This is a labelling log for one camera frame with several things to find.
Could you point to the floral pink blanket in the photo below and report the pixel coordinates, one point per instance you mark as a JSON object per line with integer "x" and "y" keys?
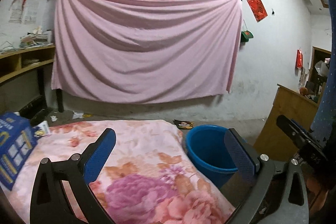
{"x": 148, "y": 177}

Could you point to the red paper wall poster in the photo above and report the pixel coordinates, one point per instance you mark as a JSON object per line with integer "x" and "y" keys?
{"x": 258, "y": 9}

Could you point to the blue plastic bucket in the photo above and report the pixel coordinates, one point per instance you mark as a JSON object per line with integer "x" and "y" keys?
{"x": 208, "y": 153}

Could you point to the blue cardboard box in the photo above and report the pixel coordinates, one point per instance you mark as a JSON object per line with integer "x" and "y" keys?
{"x": 17, "y": 143}

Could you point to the red hanging bag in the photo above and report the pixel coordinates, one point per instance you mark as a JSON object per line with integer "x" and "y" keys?
{"x": 299, "y": 59}

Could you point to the small white yellow packet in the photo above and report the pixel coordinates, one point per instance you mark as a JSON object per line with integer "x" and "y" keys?
{"x": 42, "y": 130}

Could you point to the pink sheet hung on wall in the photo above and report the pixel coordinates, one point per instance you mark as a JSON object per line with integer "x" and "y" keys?
{"x": 145, "y": 51}

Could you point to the stack of books on shelf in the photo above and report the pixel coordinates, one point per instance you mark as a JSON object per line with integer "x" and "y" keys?
{"x": 37, "y": 38}

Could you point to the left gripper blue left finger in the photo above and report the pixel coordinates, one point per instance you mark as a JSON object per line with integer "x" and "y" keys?
{"x": 96, "y": 155}

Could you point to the white paper on floor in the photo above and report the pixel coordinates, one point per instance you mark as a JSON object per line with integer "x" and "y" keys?
{"x": 77, "y": 115}

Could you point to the dark snack wrapper on floor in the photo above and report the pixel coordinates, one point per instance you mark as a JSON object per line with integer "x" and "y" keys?
{"x": 183, "y": 125}

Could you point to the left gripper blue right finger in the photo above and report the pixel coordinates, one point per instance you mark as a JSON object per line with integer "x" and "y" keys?
{"x": 243, "y": 155}

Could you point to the wooden shelf desk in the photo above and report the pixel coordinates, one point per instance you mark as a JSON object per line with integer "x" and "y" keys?
{"x": 22, "y": 76}

